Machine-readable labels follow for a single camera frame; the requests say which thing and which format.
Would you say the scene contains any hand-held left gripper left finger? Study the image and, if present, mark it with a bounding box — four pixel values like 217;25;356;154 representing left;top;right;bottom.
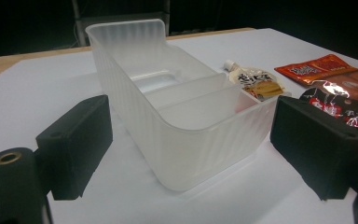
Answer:
35;94;114;201

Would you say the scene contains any translucent plastic storage container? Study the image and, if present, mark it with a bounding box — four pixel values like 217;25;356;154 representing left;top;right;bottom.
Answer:
85;18;285;192

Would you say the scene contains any red and black snack packet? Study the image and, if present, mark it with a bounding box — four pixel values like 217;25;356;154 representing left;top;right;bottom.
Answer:
299;87;358;157

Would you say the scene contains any white table mat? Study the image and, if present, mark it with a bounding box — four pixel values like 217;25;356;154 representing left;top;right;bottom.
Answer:
0;27;358;224

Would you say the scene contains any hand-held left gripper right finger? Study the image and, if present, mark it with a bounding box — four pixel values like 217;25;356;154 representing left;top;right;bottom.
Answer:
269;95;358;202

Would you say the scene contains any orange snack pouch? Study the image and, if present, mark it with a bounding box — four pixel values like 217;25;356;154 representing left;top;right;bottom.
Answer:
223;59;290;102

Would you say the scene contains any orange snack packet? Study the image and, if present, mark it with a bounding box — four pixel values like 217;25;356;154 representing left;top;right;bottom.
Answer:
274;53;358;114

